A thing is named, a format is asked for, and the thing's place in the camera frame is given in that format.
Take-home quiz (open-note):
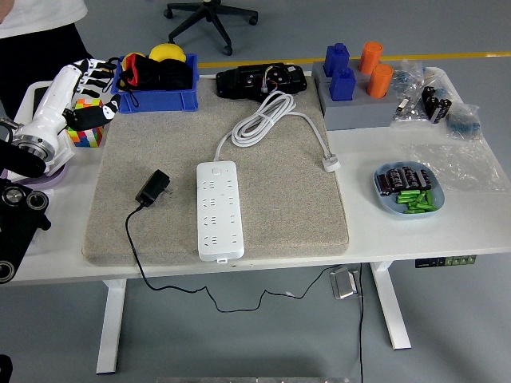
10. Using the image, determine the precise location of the clear bag of blue parts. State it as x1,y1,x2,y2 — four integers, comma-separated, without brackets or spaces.
442,101,486,141

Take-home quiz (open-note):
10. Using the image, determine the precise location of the grey block holder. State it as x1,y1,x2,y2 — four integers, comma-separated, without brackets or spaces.
311,59,396,132

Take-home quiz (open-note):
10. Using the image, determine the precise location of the large empty clear bag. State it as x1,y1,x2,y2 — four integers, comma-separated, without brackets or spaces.
406,139,510,193

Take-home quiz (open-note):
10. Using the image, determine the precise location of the orange cylinder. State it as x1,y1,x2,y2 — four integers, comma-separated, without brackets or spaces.
366,63,394,98
358,41,383,74

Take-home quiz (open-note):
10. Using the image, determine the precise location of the white small box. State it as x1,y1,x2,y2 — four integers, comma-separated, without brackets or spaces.
43,129,77,176

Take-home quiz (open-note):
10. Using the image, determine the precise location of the silver foot pedal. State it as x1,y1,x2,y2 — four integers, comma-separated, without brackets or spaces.
329,267,362,300

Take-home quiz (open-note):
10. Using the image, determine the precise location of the black plug with cord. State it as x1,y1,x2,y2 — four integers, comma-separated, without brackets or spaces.
124,169,347,313

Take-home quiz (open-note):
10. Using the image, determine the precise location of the yellow ball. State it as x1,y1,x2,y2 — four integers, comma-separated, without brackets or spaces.
149,42,187,63

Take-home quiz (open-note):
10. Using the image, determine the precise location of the person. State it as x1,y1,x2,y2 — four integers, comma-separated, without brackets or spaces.
0,0,95,119

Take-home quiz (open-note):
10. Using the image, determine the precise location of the black drawstring bag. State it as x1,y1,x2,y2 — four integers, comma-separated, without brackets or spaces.
107,53,193,108

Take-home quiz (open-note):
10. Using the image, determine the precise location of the grey-brown mat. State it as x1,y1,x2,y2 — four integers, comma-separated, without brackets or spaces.
81,75,350,267

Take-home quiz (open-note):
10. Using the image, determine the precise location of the blue block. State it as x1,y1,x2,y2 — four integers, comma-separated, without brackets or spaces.
329,66,356,101
323,42,351,77

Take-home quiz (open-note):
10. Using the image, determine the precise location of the clear bag of dark capacitors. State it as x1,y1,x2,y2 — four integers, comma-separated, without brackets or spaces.
418,83,454,124

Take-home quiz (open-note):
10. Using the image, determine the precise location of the black pedal cable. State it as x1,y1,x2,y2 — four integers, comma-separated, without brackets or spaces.
357,261,365,383

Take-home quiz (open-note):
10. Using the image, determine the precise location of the colourful puzzle cube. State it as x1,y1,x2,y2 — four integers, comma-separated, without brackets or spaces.
65,97,107,148

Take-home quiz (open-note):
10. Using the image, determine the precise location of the black table control panel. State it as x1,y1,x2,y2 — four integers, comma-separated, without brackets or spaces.
414,254,477,269

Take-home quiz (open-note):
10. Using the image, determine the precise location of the clear bag of small parts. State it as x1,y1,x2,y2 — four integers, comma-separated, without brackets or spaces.
389,58,430,123

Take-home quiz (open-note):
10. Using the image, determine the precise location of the white power strip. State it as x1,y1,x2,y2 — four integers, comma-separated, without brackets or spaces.
196,160,246,264

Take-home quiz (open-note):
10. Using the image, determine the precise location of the purple tape ring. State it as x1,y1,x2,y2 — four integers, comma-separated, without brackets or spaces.
0,165,69,188

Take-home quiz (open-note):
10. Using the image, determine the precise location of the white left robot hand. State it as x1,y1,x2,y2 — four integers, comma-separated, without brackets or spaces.
16,58,122,148

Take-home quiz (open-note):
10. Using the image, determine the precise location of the white coiled power cable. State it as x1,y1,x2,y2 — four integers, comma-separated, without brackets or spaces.
214,90,342,173

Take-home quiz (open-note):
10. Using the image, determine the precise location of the black open electronic housing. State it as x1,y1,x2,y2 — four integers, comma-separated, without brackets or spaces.
215,62,308,101

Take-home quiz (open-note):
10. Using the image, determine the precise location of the black office chair base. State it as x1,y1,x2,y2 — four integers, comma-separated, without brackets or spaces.
162,0,259,56

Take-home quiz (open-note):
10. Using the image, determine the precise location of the blue plastic bin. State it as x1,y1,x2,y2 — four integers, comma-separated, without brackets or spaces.
110,53,200,114

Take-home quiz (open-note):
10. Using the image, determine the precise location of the light blue tray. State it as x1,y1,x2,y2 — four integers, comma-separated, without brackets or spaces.
373,160,446,220

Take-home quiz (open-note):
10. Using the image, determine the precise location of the white table leg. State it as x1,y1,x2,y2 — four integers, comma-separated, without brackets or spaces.
95,278,128,375
369,261,412,351

